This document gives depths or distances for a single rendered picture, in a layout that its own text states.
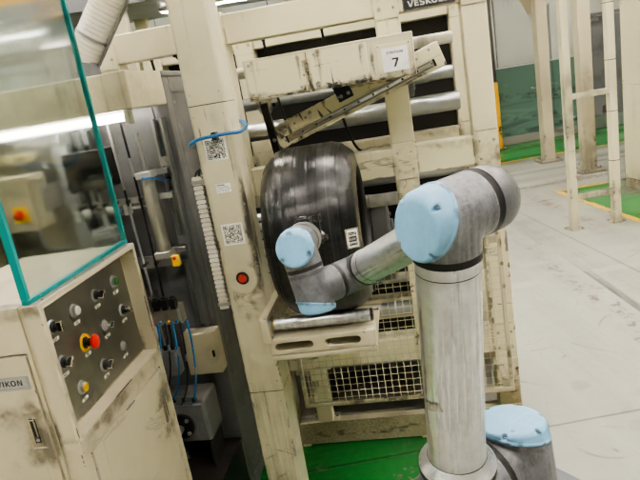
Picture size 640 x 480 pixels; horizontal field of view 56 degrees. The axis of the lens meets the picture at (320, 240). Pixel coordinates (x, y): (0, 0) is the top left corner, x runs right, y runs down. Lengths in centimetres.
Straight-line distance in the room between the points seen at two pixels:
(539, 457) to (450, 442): 26
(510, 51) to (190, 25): 1032
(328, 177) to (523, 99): 1035
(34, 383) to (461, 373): 105
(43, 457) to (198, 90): 115
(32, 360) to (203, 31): 108
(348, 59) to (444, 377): 136
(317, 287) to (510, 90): 1069
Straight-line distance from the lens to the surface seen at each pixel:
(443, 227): 91
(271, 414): 230
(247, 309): 212
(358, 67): 217
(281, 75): 220
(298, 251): 140
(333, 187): 181
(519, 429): 135
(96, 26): 244
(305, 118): 233
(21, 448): 178
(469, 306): 101
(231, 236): 205
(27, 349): 163
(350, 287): 148
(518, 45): 1210
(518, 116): 1204
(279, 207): 182
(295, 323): 203
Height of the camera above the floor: 165
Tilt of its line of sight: 14 degrees down
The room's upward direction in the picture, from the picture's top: 10 degrees counter-clockwise
